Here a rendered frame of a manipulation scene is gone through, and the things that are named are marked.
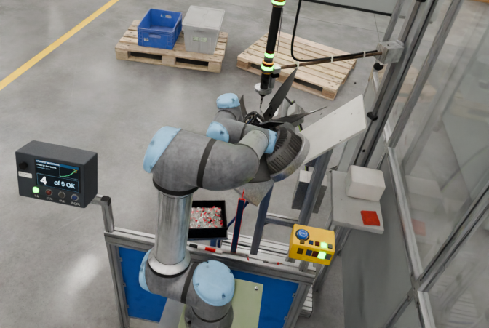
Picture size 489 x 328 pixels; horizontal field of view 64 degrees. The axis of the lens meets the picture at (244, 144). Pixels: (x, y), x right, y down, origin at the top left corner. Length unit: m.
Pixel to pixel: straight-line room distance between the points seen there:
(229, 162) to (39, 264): 2.13
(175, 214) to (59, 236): 2.02
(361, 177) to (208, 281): 1.13
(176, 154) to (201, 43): 3.77
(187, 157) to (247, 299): 0.66
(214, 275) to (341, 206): 1.02
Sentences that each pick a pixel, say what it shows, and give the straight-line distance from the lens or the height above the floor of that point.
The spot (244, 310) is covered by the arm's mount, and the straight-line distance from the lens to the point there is 1.36.
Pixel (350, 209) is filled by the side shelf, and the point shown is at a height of 0.86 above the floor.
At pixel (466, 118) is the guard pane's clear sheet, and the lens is 1.58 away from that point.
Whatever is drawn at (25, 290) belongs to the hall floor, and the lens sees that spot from 2.77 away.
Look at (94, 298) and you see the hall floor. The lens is 2.64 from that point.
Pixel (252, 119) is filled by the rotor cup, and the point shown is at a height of 1.26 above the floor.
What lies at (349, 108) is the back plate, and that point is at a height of 1.31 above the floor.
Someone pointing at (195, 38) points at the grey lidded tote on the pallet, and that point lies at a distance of 4.57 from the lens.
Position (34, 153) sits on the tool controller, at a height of 1.25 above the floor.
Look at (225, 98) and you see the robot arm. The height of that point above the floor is 1.54.
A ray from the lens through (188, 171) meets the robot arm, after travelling 0.86.
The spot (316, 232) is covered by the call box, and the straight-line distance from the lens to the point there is 1.58.
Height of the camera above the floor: 2.26
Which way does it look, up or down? 39 degrees down
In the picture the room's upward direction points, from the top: 9 degrees clockwise
